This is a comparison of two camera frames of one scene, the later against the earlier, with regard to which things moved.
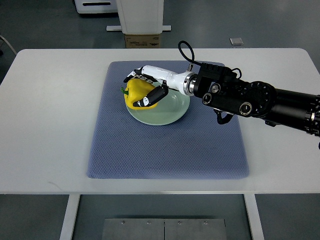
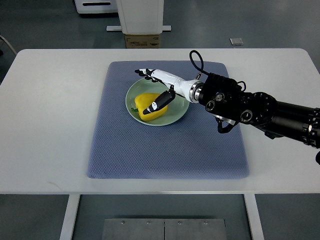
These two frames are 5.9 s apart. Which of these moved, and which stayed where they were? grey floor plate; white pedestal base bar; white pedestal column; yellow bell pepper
Moved: yellow bell pepper
Stayed: white pedestal column; grey floor plate; white pedestal base bar
